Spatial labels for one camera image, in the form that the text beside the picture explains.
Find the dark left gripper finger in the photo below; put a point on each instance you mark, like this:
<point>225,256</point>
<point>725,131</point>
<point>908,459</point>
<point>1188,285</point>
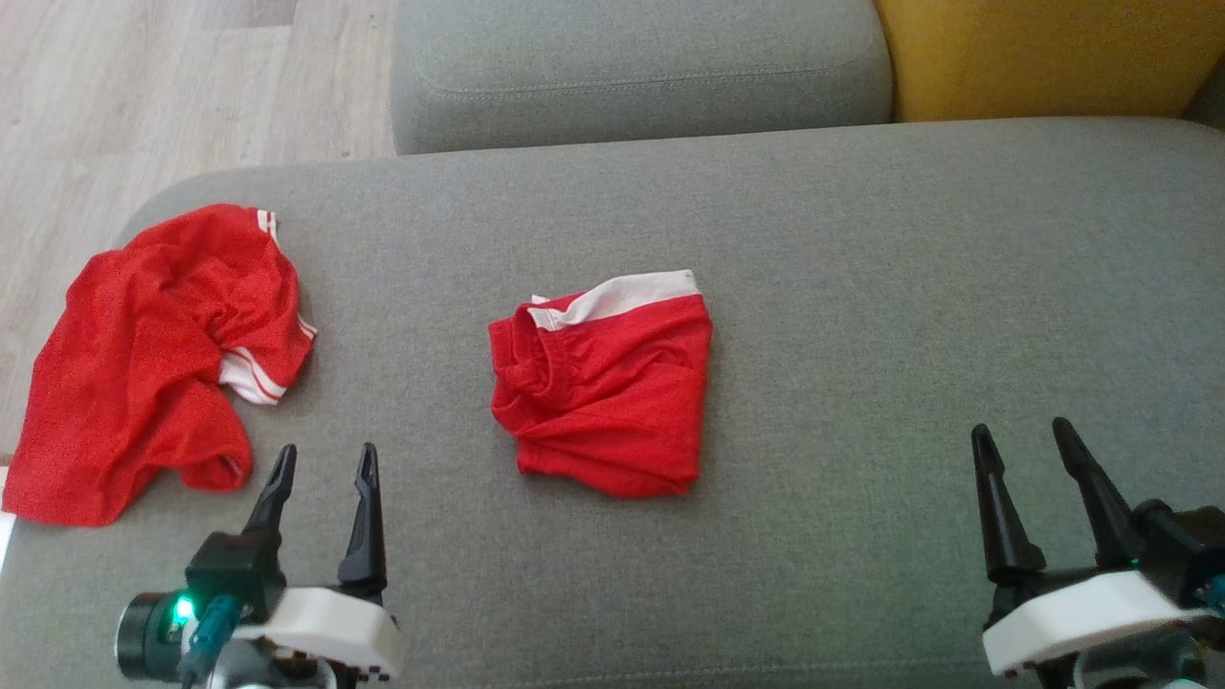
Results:
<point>273,502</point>
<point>365,536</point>

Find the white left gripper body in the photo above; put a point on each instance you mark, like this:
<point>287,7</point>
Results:
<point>330,632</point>

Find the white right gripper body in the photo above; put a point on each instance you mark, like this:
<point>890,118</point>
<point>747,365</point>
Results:
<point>1081,622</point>

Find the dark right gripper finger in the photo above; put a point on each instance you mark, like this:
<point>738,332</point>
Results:
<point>1101,507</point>
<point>1000,517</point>

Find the red shirt with white trim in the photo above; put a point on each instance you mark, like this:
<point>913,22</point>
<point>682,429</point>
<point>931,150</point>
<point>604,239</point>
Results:
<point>124,364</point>

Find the red shorts with white waistband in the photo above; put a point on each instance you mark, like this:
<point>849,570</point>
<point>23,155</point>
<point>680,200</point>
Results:
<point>612,402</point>

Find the grey sofa seat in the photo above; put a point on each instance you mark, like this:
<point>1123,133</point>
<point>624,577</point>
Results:
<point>861,335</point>

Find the yellow sofa cushion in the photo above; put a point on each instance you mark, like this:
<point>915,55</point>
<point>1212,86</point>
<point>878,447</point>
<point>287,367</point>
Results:
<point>1043,57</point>

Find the grey sofa back cushion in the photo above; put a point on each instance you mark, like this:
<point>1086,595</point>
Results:
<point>641,67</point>

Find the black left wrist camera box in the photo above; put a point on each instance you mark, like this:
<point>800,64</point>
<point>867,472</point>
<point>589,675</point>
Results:
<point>234,572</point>

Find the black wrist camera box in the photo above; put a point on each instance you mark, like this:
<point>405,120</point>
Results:
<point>1182,553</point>
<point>234,572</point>

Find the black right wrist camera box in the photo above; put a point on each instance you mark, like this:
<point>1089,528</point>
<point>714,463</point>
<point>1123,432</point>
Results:
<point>1182,553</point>

